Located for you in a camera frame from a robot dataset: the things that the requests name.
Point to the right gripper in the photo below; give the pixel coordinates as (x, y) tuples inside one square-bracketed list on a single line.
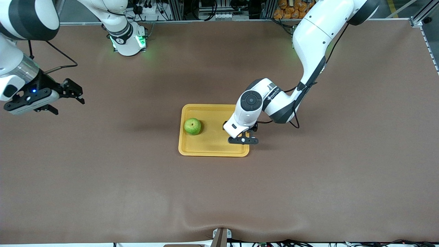
[(47, 83)]

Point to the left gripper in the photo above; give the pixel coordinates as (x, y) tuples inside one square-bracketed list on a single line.
[(254, 128)]

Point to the green apple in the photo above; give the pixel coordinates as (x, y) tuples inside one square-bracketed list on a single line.
[(192, 126)]

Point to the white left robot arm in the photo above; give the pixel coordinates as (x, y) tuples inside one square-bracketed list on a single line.
[(308, 41)]

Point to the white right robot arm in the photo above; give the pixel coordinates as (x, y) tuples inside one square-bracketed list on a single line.
[(27, 20)]

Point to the yellow plastic tray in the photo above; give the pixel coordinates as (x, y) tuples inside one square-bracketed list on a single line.
[(212, 145)]

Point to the brown table mat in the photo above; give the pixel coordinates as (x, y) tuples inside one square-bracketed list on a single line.
[(103, 192)]

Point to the bag of orange items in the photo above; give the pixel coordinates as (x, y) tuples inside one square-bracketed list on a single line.
[(284, 12)]

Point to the white power strip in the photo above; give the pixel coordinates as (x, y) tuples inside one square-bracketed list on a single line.
[(151, 9)]

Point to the silver table edge rail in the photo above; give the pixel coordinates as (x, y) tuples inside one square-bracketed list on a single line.
[(223, 21)]

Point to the aluminium back frame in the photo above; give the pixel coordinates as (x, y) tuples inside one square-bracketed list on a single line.
[(178, 10)]

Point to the white perforated side rail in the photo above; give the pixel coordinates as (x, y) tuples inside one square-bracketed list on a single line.
[(431, 48)]

